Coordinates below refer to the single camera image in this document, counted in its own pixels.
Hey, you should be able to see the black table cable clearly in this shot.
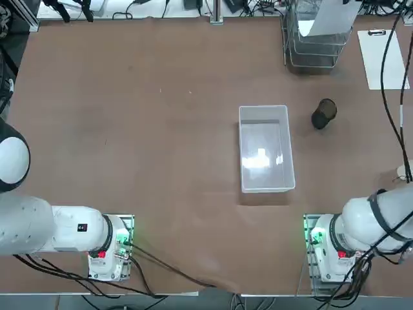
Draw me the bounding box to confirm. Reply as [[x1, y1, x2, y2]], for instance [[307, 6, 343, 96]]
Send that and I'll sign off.
[[128, 243, 239, 293]]

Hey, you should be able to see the silver mesh file organizer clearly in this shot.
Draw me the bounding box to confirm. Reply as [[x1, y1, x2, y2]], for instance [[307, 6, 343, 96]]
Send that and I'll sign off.
[[280, 0, 354, 74]]

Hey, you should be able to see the black arm cable white tag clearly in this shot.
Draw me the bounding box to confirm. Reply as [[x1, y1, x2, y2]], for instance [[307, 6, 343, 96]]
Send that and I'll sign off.
[[399, 9, 413, 184]]

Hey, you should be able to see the black power supply box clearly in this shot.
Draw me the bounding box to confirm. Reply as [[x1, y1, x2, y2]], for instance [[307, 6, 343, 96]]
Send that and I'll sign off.
[[225, 0, 249, 14]]

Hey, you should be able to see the white A4 paper sheet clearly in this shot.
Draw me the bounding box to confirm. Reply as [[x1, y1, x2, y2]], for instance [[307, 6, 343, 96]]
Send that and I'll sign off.
[[298, 0, 359, 37]]

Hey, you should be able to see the aluminium frame rail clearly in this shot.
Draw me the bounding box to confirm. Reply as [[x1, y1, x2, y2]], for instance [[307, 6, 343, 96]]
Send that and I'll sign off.
[[9, 0, 40, 32]]

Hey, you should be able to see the black mesh pen cup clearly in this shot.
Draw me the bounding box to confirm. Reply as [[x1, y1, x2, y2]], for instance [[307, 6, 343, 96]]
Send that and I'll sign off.
[[311, 98, 338, 130]]

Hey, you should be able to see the clear plastic bin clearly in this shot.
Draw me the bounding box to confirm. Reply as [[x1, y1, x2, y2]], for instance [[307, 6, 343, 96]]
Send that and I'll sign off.
[[238, 104, 296, 194]]

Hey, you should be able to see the aluminium frame post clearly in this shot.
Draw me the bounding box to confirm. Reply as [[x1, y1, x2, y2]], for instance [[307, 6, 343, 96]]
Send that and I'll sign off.
[[209, 0, 225, 25]]

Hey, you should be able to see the white clipboard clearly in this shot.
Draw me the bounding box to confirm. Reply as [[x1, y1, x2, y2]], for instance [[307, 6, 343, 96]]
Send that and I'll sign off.
[[357, 28, 410, 90]]

